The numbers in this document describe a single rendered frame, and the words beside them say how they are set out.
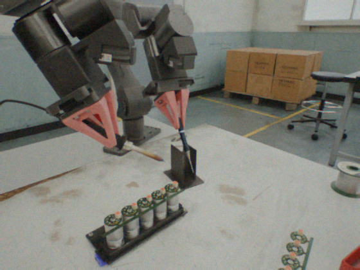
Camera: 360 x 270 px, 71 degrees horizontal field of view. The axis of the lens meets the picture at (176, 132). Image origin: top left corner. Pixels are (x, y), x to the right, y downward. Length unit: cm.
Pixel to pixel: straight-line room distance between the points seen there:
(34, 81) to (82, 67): 265
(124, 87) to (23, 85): 235
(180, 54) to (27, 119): 269
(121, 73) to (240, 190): 43
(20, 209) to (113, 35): 37
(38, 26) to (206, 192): 40
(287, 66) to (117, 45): 347
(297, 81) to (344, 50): 117
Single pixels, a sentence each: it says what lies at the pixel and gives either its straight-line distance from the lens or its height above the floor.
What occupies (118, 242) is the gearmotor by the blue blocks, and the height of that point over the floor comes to 78.
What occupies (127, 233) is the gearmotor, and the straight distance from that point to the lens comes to 41.
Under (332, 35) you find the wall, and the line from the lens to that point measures 473.
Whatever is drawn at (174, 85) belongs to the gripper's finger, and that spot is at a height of 95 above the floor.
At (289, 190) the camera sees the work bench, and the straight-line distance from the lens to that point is 59.
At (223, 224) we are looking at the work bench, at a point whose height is 75.
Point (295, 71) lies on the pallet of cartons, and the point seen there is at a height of 54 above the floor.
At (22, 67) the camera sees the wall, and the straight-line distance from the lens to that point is 297.
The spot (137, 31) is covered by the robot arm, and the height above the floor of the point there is 106.
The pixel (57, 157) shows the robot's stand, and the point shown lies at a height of 75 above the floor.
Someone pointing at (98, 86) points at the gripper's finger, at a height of 99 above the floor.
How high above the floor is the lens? 106
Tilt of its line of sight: 23 degrees down
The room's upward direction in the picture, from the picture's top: straight up
